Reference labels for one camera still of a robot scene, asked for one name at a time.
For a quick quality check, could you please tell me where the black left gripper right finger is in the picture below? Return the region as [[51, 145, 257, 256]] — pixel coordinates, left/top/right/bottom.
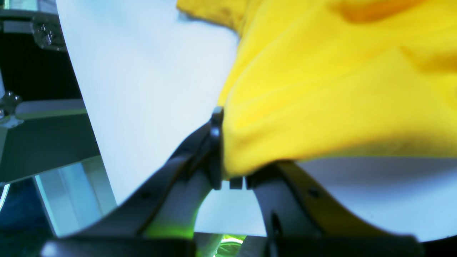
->
[[245, 161, 422, 257]]

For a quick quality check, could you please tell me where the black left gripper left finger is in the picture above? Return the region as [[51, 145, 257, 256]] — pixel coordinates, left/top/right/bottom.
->
[[41, 107, 224, 257]]

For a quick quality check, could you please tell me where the orange T-shirt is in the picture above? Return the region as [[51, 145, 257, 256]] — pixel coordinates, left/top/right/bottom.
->
[[176, 0, 457, 177]]

